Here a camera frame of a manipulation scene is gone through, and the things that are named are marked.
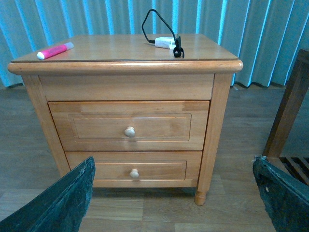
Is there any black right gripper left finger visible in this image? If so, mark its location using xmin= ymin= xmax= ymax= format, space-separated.
xmin=0 ymin=157 xmax=96 ymax=232

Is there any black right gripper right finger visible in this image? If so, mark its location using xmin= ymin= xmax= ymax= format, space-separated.
xmin=253 ymin=156 xmax=309 ymax=232

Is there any wooden drawer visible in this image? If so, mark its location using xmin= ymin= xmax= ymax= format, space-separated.
xmin=66 ymin=151 xmax=201 ymax=188
xmin=49 ymin=101 xmax=209 ymax=151

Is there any pink highlighter marker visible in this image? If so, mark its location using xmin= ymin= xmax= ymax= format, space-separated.
xmin=37 ymin=42 xmax=74 ymax=60

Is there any light wooden nightstand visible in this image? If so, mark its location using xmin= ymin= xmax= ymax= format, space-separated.
xmin=8 ymin=34 xmax=243 ymax=205

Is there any pale green curtain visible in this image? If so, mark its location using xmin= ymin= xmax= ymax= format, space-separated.
xmin=0 ymin=0 xmax=309 ymax=87

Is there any white charger adapter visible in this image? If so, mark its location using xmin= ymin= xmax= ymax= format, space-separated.
xmin=154 ymin=37 xmax=176 ymax=49

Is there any dark wooden furniture frame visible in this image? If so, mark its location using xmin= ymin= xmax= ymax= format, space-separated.
xmin=263 ymin=48 xmax=309 ymax=185

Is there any black usb cable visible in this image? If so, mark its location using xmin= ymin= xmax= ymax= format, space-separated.
xmin=141 ymin=9 xmax=185 ymax=58

